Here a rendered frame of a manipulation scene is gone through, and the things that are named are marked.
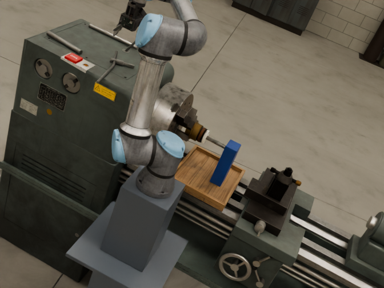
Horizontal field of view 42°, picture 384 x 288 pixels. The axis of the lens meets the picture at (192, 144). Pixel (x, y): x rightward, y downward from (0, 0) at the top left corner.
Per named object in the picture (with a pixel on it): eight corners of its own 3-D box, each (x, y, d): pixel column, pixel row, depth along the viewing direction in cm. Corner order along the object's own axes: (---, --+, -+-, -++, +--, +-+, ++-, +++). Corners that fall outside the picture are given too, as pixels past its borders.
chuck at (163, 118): (139, 151, 235) (160, 94, 222) (163, 131, 263) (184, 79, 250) (155, 160, 234) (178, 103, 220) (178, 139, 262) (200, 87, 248)
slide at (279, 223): (241, 218, 223) (244, 210, 221) (263, 174, 259) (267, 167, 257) (277, 237, 220) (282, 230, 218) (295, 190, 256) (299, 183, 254)
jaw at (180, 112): (170, 121, 238) (170, 111, 227) (175, 113, 240) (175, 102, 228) (190, 131, 236) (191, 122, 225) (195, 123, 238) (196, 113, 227)
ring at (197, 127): (187, 123, 234) (204, 132, 233) (194, 116, 242) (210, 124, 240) (181, 139, 239) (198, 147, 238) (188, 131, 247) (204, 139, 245)
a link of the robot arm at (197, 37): (221, 38, 164) (193, -19, 200) (190, 31, 160) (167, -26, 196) (209, 68, 170) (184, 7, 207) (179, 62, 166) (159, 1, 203)
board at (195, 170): (166, 182, 236) (168, 175, 234) (193, 150, 266) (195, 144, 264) (222, 211, 232) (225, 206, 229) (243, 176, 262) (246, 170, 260)
